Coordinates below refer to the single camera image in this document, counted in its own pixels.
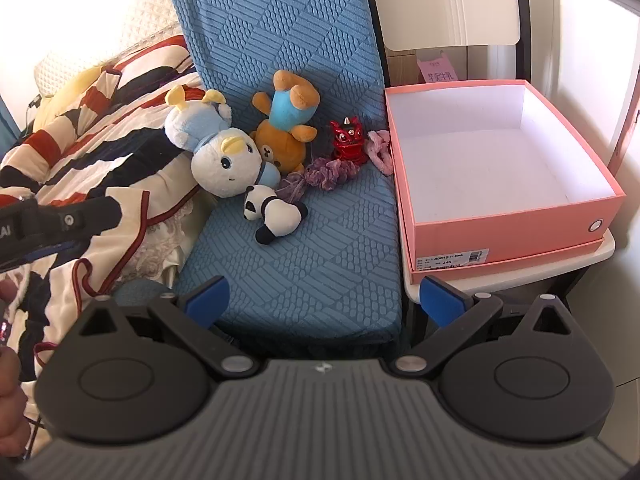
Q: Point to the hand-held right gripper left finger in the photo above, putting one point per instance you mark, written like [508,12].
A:
[210,300]

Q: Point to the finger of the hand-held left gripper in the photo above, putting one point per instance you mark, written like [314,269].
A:
[50,253]
[75,219]

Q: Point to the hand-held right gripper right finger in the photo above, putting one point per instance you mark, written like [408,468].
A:
[440,302]

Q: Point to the blue penguin plush toy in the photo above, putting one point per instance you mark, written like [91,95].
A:
[225,160]

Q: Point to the brown bear plush toy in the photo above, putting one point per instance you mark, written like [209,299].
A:
[280,147]

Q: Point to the purple scrunchie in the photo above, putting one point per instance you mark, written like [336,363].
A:
[325,170]

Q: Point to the person's left hand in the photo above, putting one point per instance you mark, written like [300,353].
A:
[11,400]

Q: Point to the white side table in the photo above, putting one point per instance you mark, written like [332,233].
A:
[500,284]

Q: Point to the grey sofa seat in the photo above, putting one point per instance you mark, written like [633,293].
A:
[145,291]

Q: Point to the cream lace cloth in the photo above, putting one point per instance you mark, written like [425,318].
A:
[165,245]

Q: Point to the blue textured sofa cover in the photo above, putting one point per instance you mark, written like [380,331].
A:
[300,270]

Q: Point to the striped fleece blanket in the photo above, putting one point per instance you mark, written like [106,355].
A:
[100,125]

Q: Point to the panda plush toy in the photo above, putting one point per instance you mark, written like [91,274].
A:
[280,217]

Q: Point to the yellow cloth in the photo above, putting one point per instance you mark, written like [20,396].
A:
[75,87]

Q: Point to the pink scrunchie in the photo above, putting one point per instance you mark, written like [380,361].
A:
[377,152]

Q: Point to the red lion figurine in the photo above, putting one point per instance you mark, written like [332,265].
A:
[347,137]

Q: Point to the white waffle pillow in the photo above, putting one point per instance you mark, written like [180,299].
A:
[140,15]

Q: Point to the pink paper note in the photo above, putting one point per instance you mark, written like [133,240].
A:
[437,67]

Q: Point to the black chair frame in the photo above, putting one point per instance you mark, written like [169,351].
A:
[523,20]

